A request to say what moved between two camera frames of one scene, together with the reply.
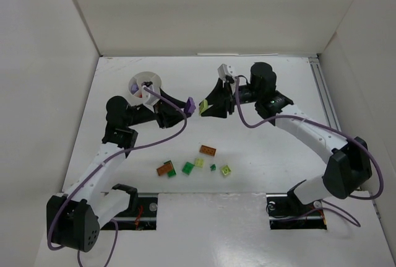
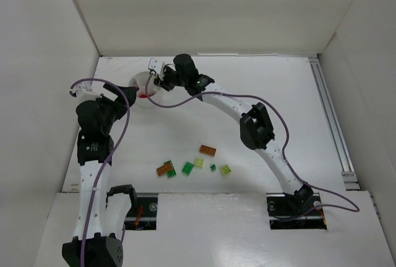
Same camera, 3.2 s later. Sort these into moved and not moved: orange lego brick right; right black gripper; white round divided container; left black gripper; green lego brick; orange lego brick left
Moved: left black gripper; right black gripper
Not moved: orange lego brick right; green lego brick; white round divided container; orange lego brick left
